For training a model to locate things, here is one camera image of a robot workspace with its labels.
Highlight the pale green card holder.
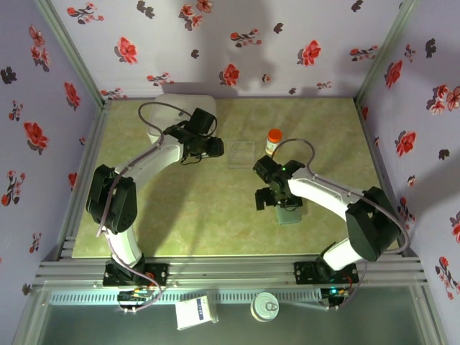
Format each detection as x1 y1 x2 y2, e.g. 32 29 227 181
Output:
275 206 305 226

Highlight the white plastic storage box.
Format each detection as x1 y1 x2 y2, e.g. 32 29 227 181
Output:
145 93 218 150

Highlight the orange lidded pill bottle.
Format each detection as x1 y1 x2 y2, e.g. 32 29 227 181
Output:
264 128 284 157

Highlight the silver tin can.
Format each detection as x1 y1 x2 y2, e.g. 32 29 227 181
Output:
250 291 280 323

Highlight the white blue printed carton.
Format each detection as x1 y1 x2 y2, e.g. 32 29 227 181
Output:
175 293 221 331

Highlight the right arm lavender cable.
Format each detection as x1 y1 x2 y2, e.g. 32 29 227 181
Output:
271 139 410 312

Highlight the arm lavender cable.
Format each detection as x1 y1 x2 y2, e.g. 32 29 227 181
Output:
96 101 195 314
271 139 410 312

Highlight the left arm lavender cable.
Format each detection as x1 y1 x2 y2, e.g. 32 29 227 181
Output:
96 101 195 314

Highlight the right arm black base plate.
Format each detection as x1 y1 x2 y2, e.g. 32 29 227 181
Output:
293 260 359 285

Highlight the aluminium front frame rail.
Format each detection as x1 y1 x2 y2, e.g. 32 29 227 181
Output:
32 253 431 288

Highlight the aluminium side frame rail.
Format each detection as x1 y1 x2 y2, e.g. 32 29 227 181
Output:
57 99 113 260
354 97 421 259

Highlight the white slotted cable duct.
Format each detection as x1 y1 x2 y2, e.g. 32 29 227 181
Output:
48 290 324 305

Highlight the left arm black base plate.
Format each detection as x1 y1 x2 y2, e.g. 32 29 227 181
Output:
103 261 170 288

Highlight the aluminium corner post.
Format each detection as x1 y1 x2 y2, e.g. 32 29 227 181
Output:
354 0 420 105
32 0 113 109

